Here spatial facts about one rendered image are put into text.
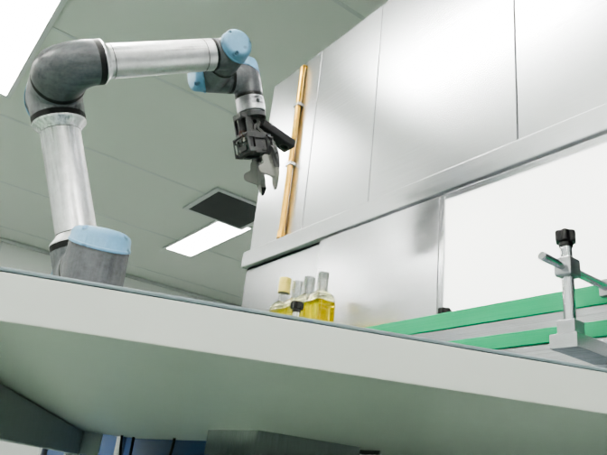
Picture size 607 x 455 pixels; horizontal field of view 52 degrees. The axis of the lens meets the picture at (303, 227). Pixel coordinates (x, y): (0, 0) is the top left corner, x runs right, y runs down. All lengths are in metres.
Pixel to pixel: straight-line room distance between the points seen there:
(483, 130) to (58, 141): 0.98
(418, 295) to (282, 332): 1.06
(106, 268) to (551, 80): 1.02
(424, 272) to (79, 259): 0.77
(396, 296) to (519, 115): 0.51
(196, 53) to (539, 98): 0.78
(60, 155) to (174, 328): 1.03
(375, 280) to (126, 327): 1.23
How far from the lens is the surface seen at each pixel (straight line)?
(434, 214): 1.53
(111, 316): 0.43
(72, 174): 1.41
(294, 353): 0.43
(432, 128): 1.70
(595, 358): 0.94
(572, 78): 1.48
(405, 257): 1.55
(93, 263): 1.20
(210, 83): 1.61
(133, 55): 1.42
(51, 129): 1.45
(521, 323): 1.09
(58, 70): 1.39
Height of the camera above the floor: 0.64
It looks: 22 degrees up
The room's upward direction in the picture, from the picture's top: 7 degrees clockwise
